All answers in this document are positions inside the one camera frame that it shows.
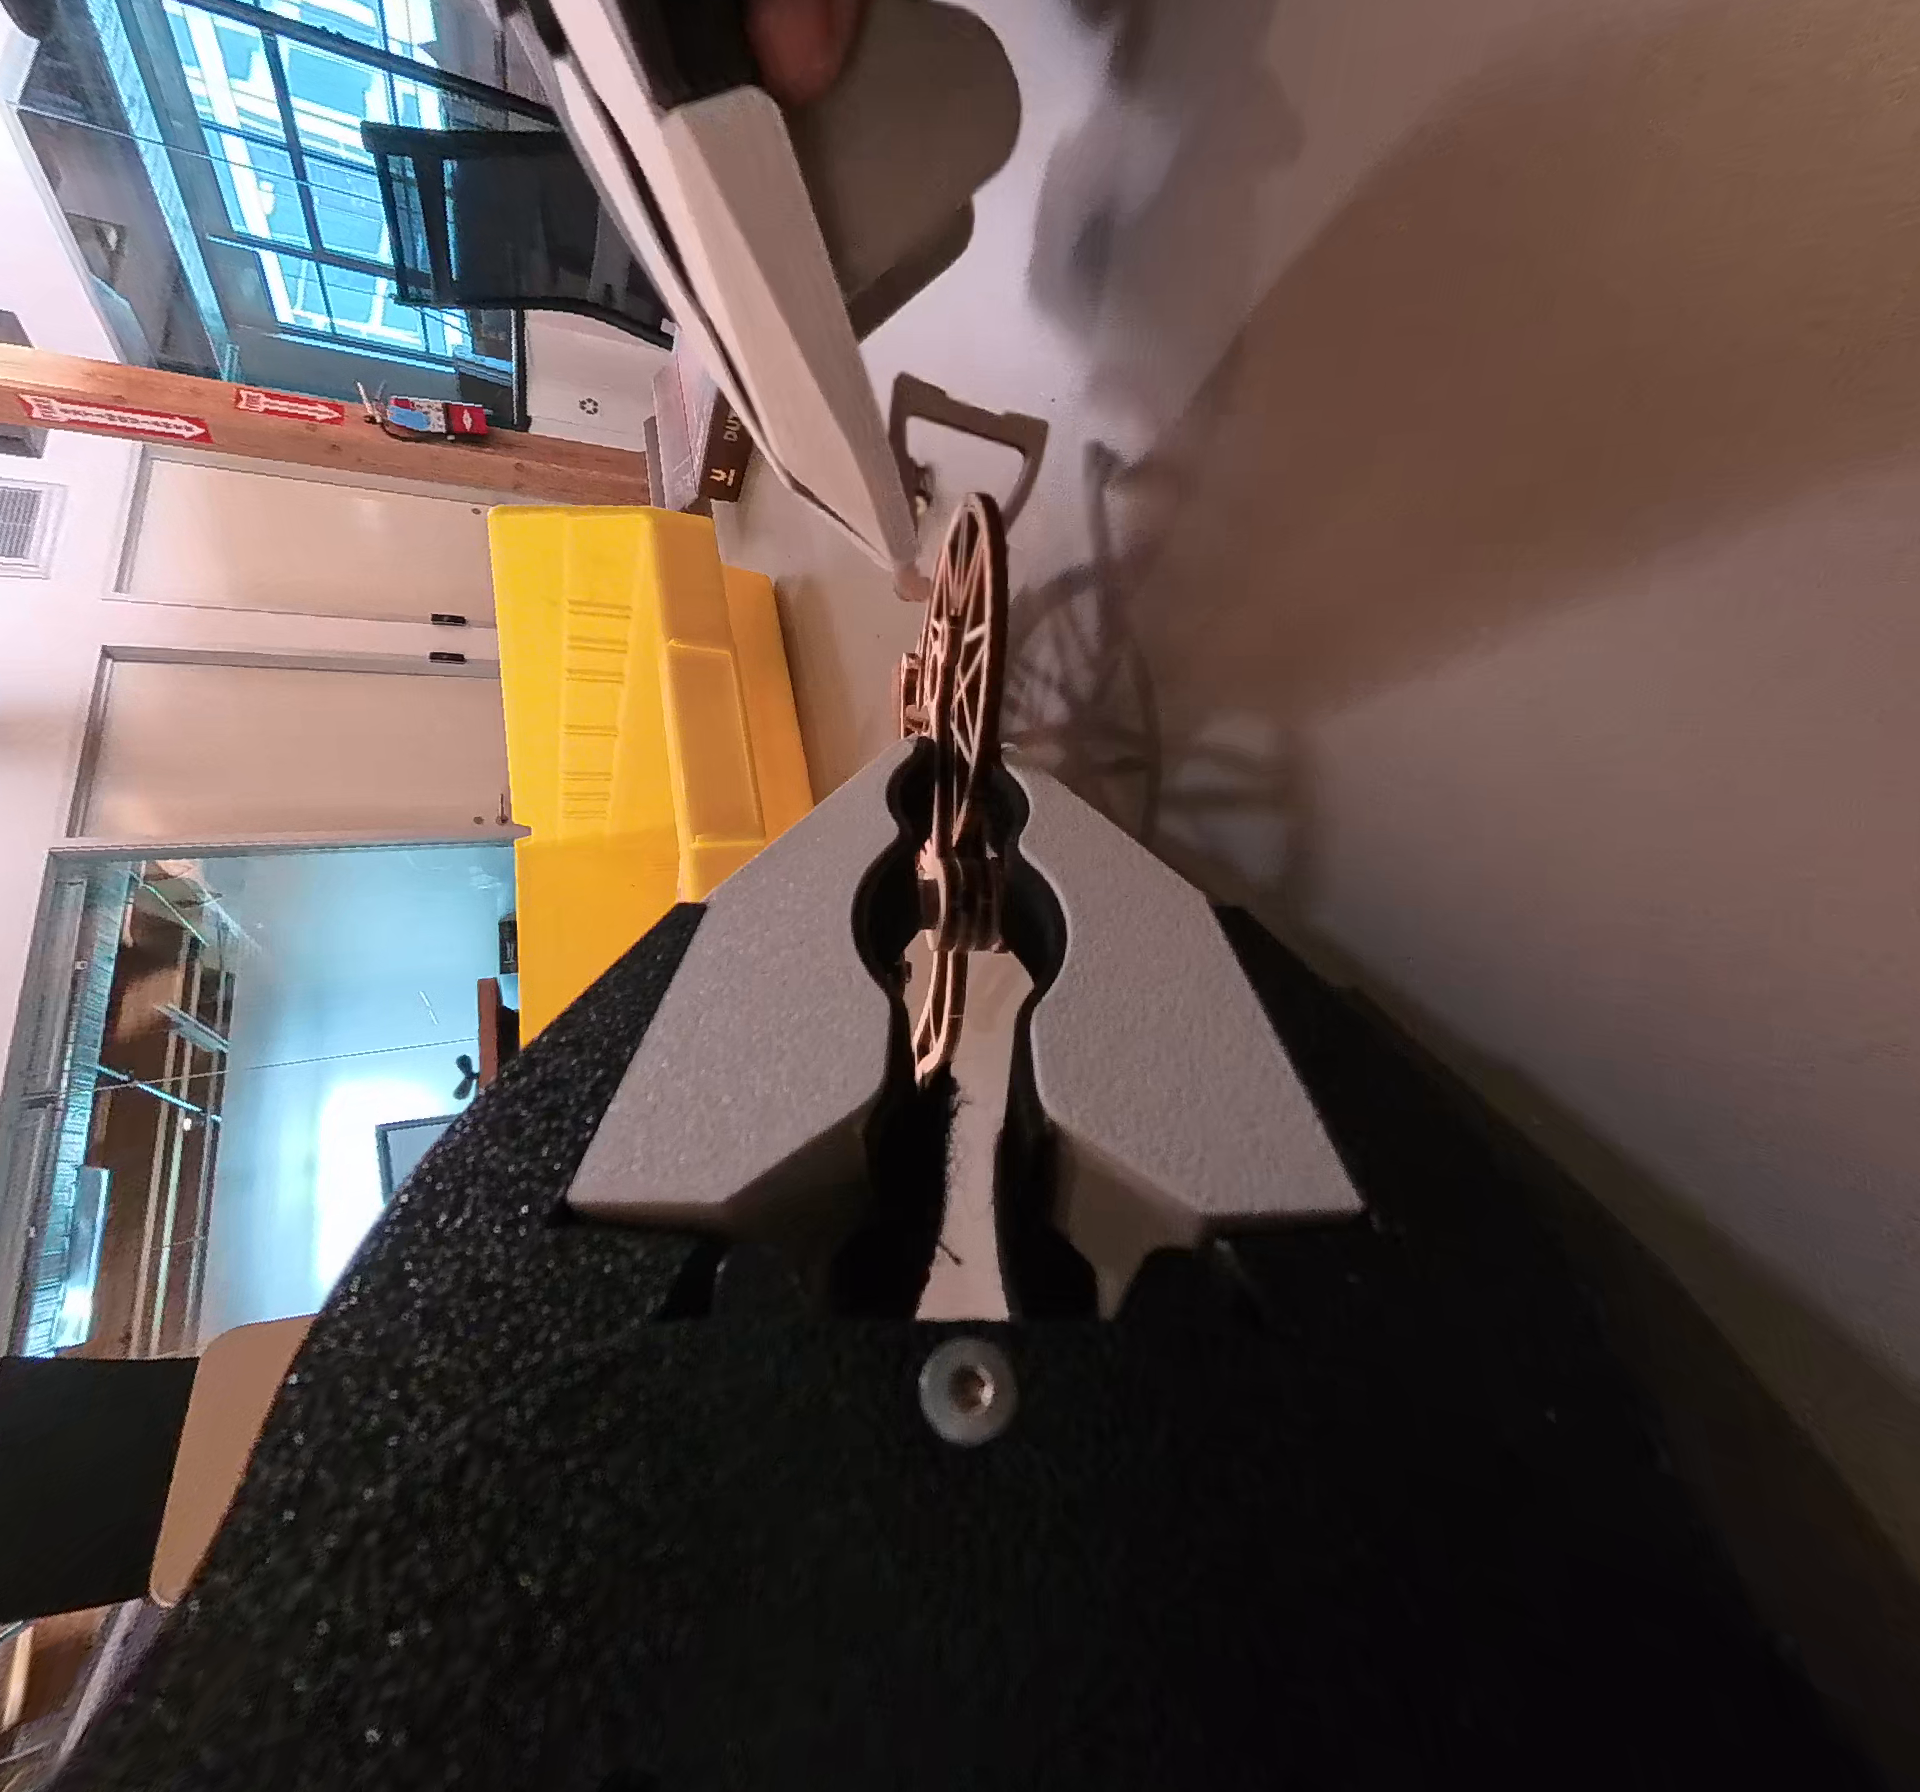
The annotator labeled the wooden bicycle frame piece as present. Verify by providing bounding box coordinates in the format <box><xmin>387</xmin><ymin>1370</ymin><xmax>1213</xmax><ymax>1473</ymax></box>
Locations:
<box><xmin>888</xmin><ymin>373</ymin><xmax>1054</xmax><ymax>536</ymax></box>

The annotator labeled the dark brown puzzle box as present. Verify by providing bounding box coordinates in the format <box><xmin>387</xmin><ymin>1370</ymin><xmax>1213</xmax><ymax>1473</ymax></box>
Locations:
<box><xmin>645</xmin><ymin>364</ymin><xmax>786</xmax><ymax>523</ymax></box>

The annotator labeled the wooden bicycle wheel model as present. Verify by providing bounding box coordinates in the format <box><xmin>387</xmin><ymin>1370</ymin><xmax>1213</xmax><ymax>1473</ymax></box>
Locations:
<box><xmin>896</xmin><ymin>489</ymin><xmax>1017</xmax><ymax>1084</ymax></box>

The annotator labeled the yellow plastic bin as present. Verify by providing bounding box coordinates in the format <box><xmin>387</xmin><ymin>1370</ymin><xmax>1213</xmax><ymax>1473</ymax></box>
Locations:
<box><xmin>488</xmin><ymin>501</ymin><xmax>817</xmax><ymax>1046</ymax></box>

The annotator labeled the person's right hand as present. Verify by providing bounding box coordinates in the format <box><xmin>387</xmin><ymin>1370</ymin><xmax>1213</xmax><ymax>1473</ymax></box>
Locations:
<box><xmin>748</xmin><ymin>0</ymin><xmax>871</xmax><ymax>103</ymax></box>

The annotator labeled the beige board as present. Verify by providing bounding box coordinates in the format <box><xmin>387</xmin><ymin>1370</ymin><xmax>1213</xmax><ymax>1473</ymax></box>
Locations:
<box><xmin>147</xmin><ymin>1315</ymin><xmax>315</xmax><ymax>1611</ymax></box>

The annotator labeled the glass partition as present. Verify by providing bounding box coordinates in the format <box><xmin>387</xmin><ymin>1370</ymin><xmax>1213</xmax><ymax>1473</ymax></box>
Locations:
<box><xmin>0</xmin><ymin>845</ymin><xmax>524</xmax><ymax>1362</ymax></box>

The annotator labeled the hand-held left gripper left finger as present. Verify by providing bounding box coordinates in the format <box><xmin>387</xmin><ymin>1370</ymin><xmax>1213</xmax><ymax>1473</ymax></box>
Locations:
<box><xmin>568</xmin><ymin>739</ymin><xmax>939</xmax><ymax>1231</ymax></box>

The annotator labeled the black mesh chair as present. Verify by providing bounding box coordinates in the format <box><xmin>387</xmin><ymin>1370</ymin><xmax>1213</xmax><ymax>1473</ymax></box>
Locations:
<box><xmin>359</xmin><ymin>116</ymin><xmax>679</xmax><ymax>356</ymax></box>

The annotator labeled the white recycling bin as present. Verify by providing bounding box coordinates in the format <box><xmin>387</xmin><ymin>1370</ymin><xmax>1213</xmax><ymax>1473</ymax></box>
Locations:
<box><xmin>523</xmin><ymin>315</ymin><xmax>679</xmax><ymax>450</ymax></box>

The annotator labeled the white desk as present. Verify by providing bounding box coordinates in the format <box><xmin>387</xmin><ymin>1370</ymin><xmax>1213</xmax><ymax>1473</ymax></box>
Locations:
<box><xmin>704</xmin><ymin>0</ymin><xmax>1920</xmax><ymax>1792</ymax></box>

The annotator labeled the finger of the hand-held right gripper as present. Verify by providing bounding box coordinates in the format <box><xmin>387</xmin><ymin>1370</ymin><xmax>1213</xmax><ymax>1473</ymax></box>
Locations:
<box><xmin>657</xmin><ymin>84</ymin><xmax>928</xmax><ymax>582</ymax></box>
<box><xmin>497</xmin><ymin>0</ymin><xmax>921</xmax><ymax>604</ymax></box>

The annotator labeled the dark monitor screen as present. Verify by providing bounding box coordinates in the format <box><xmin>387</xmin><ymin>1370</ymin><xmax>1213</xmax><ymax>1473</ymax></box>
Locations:
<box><xmin>373</xmin><ymin>1115</ymin><xmax>458</xmax><ymax>1212</ymax></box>

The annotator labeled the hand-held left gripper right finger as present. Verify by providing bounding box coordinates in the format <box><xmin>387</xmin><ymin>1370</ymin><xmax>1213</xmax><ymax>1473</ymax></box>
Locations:
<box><xmin>998</xmin><ymin>750</ymin><xmax>1366</xmax><ymax>1317</ymax></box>

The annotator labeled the wooden beam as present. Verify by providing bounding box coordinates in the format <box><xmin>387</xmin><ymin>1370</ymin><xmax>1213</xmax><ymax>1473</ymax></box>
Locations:
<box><xmin>0</xmin><ymin>342</ymin><xmax>657</xmax><ymax>508</ymax></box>

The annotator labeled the white cabinet door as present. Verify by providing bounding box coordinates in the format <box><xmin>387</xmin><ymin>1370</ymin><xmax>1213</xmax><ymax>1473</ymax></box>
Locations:
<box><xmin>67</xmin><ymin>641</ymin><xmax>532</xmax><ymax>846</ymax></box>
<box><xmin>108</xmin><ymin>448</ymin><xmax>511</xmax><ymax>628</ymax></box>

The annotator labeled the red wall alarm device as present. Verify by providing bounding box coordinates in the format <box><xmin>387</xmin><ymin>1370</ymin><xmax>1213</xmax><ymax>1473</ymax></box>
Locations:
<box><xmin>353</xmin><ymin>380</ymin><xmax>498</xmax><ymax>448</ymax></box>

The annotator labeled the long red arrow sticker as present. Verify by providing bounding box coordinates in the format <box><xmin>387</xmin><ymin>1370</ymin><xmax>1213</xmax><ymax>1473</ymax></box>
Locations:
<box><xmin>12</xmin><ymin>389</ymin><xmax>215</xmax><ymax>448</ymax></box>

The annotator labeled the large grid window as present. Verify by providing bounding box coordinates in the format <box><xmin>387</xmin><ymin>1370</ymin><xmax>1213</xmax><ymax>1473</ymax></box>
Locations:
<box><xmin>12</xmin><ymin>0</ymin><xmax>532</xmax><ymax>383</ymax></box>

